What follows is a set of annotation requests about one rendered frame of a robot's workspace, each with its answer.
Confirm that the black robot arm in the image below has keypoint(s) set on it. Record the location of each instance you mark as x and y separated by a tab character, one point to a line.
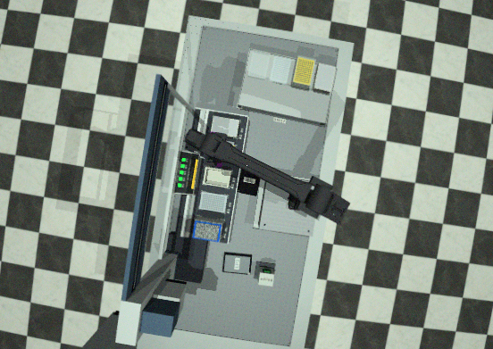
313	203

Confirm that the grey tip rack with blue edge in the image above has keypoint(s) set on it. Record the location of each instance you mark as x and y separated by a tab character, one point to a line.
208	229

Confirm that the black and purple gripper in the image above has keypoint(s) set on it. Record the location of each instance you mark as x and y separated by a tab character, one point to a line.
213	162

